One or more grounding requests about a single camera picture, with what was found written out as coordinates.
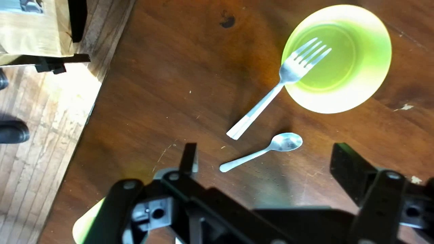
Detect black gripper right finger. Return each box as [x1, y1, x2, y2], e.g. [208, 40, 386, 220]
[330, 142, 434, 244]

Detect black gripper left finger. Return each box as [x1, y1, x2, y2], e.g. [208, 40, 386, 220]
[105, 142, 292, 244]

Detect silver metal fork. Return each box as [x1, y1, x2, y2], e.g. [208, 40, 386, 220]
[226, 37, 334, 143]

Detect yellow plastic bowl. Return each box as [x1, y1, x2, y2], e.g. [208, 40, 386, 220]
[281, 5, 394, 116]

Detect silver metal spoon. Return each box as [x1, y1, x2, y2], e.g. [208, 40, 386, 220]
[219, 132, 306, 176]

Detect black shoe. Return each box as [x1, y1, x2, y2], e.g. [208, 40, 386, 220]
[0, 113, 32, 147]
[0, 67, 12, 93]

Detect black metal bar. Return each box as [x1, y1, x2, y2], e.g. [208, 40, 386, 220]
[0, 54, 93, 77]

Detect beige box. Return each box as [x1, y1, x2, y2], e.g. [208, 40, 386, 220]
[0, 0, 90, 67]

